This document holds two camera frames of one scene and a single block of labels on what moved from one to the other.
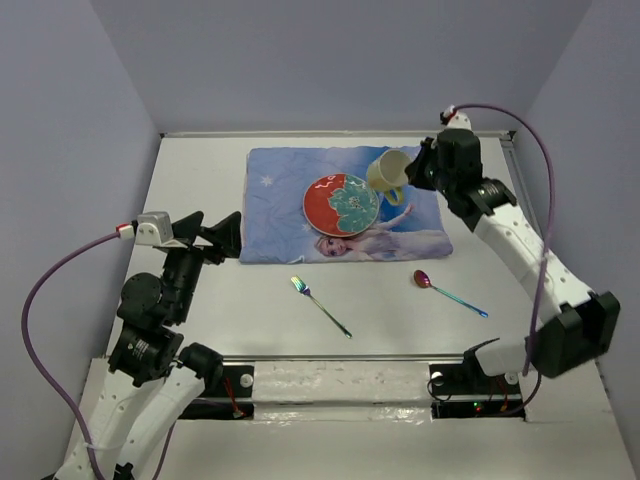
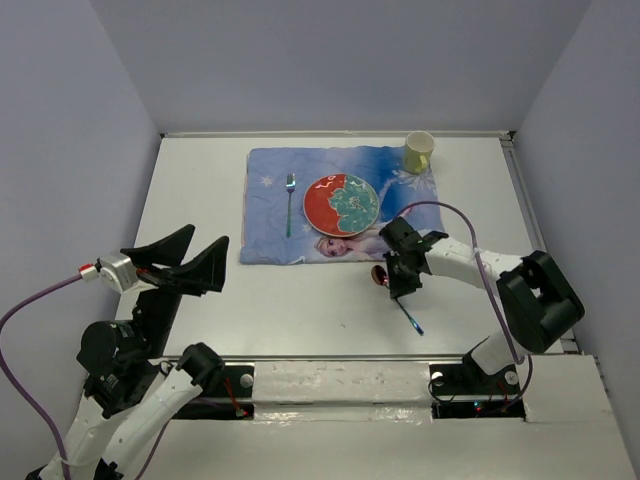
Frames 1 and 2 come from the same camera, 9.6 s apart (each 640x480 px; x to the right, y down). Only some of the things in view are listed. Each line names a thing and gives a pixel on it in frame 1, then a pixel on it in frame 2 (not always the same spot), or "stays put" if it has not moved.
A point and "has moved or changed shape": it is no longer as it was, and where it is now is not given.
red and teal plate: x=341 y=205 stays put
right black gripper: x=416 y=168 → x=399 y=288
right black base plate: x=465 y=391 stays put
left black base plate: x=234 y=400 stays put
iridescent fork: x=304 y=289 → x=290 y=184
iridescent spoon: x=423 y=279 → x=380 y=276
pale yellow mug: x=387 y=172 has moved or changed shape
